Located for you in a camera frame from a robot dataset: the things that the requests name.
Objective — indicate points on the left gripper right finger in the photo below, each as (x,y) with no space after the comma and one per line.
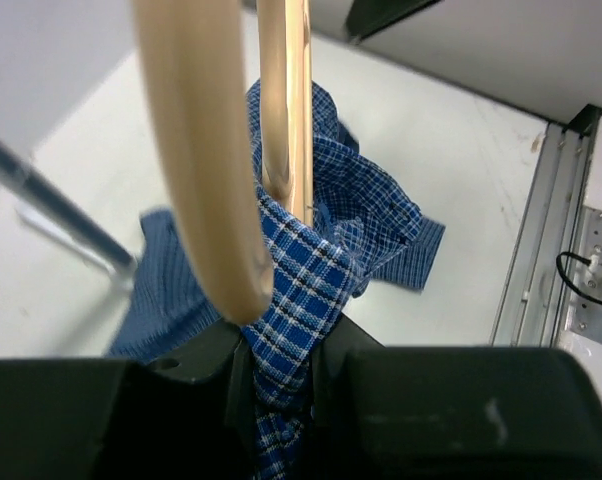
(449,412)

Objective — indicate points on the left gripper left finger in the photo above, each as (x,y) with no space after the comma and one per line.
(185,415)

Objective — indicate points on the blue checkered shirt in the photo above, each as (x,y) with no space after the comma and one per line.
(364,228)

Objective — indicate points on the beige wooden hanger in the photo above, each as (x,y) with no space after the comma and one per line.
(192,58)

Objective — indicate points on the metal clothes rack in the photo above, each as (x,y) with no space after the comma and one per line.
(30,200)

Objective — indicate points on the aluminium rail frame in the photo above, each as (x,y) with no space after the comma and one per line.
(545,296)

